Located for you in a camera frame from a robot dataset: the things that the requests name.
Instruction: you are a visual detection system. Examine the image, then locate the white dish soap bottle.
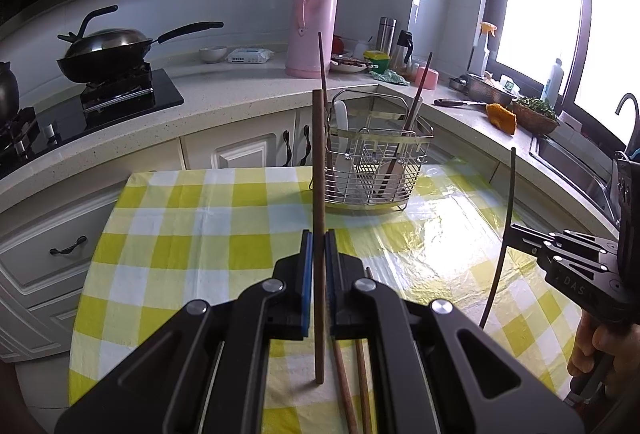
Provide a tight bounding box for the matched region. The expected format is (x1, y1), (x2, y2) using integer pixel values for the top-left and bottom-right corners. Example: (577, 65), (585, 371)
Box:
(542, 58), (565, 104)

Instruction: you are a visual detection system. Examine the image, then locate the black wok with lid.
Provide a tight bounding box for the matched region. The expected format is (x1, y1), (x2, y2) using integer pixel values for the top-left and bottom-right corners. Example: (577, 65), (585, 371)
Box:
(56, 5), (225, 84)

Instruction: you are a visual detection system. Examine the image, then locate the person's right hand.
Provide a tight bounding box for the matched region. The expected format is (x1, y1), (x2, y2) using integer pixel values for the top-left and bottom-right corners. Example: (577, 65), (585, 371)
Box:
(567, 314), (626, 380)

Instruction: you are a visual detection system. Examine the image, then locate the white ceramic spoon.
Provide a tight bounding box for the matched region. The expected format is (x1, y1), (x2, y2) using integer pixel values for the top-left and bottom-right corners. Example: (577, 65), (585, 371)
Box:
(382, 96), (423, 187)
(334, 100), (351, 195)

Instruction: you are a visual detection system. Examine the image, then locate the woven basket with greens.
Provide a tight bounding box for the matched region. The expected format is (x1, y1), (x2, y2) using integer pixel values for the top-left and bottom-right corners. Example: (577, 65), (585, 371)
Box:
(511, 96), (560, 136)

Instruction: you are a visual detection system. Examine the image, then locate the dark curved faucet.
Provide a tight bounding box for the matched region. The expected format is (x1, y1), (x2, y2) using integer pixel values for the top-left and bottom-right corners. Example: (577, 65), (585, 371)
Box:
(615, 93), (640, 150)

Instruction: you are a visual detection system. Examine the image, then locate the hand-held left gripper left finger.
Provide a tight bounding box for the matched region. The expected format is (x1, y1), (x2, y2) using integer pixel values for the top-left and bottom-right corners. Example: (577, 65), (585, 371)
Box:
(54, 229), (315, 434)

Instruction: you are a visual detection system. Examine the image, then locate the pink thermos flask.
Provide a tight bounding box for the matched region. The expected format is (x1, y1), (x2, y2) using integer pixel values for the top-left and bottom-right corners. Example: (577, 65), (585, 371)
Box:
(279, 0), (341, 79)

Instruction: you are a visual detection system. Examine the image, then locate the stainless steel sink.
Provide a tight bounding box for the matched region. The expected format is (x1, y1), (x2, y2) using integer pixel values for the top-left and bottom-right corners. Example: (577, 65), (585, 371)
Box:
(530, 134), (621, 225)

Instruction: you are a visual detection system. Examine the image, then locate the spray bottle with yellow nozzle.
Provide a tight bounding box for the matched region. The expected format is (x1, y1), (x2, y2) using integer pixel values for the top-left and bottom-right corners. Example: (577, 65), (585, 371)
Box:
(467, 21), (497, 77)

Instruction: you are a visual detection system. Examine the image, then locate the black handled metal utensil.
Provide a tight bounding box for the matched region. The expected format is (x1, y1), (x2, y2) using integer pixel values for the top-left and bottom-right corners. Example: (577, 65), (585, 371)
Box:
(433, 98), (488, 109)

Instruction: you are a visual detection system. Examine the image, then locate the stainless steel bottle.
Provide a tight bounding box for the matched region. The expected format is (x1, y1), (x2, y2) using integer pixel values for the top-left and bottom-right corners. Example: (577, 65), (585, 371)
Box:
(376, 16), (397, 60)

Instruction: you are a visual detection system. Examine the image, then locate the pink cup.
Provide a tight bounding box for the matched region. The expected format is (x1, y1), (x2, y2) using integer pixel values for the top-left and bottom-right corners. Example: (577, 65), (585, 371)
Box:
(414, 66), (440, 90)

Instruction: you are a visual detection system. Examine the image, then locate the patterned ceramic plate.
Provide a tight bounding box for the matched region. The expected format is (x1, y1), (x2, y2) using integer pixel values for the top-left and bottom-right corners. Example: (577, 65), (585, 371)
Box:
(330, 55), (380, 74)

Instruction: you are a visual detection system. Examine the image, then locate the black kettle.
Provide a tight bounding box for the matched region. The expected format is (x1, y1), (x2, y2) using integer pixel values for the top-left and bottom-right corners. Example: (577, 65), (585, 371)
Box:
(0, 61), (21, 122)

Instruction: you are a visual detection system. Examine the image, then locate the orange cloth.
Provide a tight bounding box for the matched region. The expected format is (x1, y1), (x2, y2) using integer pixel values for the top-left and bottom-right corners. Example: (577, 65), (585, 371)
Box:
(486, 103), (517, 136)

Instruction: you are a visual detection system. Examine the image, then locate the brown wooden chopstick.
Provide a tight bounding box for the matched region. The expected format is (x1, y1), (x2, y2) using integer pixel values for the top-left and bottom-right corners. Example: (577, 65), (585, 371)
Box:
(318, 32), (331, 135)
(377, 52), (434, 195)
(312, 89), (327, 385)
(479, 147), (517, 329)
(331, 338), (360, 434)
(354, 266), (373, 434)

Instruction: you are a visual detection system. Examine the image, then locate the steel colander basin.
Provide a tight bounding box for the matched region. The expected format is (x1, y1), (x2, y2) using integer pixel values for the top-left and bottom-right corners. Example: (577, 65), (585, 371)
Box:
(449, 73), (516, 107)

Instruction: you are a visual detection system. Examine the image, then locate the white wet wipes pack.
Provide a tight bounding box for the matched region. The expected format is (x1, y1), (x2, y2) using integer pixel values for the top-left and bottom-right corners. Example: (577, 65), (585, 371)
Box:
(227, 47), (275, 64)

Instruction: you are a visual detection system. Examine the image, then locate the black glass gas stove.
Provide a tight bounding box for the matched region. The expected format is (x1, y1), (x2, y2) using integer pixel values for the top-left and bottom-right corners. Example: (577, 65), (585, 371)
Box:
(0, 64), (185, 180)

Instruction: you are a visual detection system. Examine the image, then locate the green square box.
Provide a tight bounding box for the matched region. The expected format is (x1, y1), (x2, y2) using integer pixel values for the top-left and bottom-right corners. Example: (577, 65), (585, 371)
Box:
(363, 50), (391, 74)

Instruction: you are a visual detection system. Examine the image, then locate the oil bottle with black handle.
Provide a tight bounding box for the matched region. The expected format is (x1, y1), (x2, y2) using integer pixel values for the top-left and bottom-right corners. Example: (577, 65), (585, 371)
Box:
(390, 30), (415, 74)

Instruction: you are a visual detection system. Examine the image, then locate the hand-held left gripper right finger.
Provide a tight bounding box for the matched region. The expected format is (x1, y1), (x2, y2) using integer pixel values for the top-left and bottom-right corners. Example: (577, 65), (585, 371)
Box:
(324, 228), (586, 434)

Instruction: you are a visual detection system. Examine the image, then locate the metal wire utensil rack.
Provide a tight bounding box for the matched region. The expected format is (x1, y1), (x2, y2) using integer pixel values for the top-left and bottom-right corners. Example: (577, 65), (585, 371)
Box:
(324, 89), (435, 212)

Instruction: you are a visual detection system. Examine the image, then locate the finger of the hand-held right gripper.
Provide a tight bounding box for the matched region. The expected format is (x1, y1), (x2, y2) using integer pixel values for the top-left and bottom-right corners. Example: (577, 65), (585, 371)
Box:
(507, 223), (608, 276)
(549, 230), (621, 261)

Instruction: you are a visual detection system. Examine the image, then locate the yellow checkered tablecloth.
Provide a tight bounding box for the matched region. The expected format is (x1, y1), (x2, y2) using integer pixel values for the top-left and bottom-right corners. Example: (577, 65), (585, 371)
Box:
(67, 164), (586, 434)

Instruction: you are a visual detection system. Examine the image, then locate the green dish cloth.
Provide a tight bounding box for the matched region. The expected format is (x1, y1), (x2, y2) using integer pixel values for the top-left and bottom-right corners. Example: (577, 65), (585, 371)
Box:
(370, 69), (411, 87)

